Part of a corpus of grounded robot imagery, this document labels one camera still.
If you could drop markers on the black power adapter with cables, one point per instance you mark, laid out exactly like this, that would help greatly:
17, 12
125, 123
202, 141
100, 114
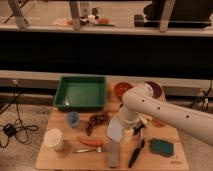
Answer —
14, 129

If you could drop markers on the blue plastic cup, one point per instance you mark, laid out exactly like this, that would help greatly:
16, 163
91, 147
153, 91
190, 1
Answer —
73, 119

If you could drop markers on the light blue towel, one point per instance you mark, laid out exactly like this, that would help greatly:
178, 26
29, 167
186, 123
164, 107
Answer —
115, 129

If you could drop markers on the bunch of dark grapes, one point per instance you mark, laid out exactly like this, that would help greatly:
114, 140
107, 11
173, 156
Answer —
95, 120

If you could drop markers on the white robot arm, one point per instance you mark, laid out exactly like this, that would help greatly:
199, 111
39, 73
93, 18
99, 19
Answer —
140, 99

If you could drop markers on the grey rectangular block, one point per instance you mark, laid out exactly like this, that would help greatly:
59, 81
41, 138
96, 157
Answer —
113, 154

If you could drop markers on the silver metal fork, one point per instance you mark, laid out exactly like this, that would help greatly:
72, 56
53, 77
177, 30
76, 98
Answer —
98, 149

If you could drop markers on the white paper cup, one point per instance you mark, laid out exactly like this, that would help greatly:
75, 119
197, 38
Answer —
53, 139

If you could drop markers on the purple bowl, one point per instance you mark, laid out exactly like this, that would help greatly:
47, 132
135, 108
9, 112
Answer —
157, 90

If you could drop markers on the green scrubbing sponge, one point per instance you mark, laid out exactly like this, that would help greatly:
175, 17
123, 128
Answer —
162, 147

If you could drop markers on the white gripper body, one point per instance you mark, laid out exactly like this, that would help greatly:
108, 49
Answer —
128, 133

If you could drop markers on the orange bowl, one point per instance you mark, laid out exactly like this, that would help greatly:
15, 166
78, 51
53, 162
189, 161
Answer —
120, 88

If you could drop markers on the wooden cutting board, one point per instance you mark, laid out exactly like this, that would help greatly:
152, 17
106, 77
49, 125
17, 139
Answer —
67, 160

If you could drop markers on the orange carrot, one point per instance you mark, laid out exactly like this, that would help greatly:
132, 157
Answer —
93, 143

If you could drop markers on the green plastic tray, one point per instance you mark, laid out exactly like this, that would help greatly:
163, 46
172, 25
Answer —
80, 93

